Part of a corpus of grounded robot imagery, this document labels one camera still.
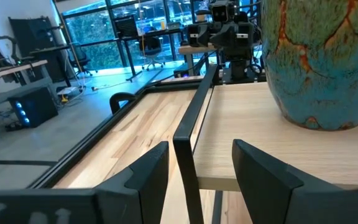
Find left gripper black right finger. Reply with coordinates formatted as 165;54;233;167
231;139;358;224

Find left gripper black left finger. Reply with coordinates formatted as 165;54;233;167
0;141;170;224

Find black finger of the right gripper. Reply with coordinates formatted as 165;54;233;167
210;22;256;49
186;23;213;48

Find green blue glazed mug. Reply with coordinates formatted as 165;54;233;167
261;0;358;131

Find small wooden table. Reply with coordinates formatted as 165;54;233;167
178;43;219;77

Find long black desk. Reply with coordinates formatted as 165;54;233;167
113;27;186;83

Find black office chair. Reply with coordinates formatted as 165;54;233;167
68;42;93;78
139;36;165;72

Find light wooden tray board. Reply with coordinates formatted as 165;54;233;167
172;63;358;224

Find small black monitor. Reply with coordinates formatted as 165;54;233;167
114;14;139;39

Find white floor power strip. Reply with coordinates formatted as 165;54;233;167
57;86;80;103

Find computer tower blue lights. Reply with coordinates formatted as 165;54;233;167
7;86;59;129

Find black cabinet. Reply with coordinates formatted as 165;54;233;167
8;16;74;88

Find wooden workbench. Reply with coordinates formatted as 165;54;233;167
0;59;49;94

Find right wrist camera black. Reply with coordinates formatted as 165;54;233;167
210;0;236;23

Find black aluminium table frame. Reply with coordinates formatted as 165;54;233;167
28;81;206;190

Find glass window wall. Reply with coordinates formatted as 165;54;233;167
61;0;213;72

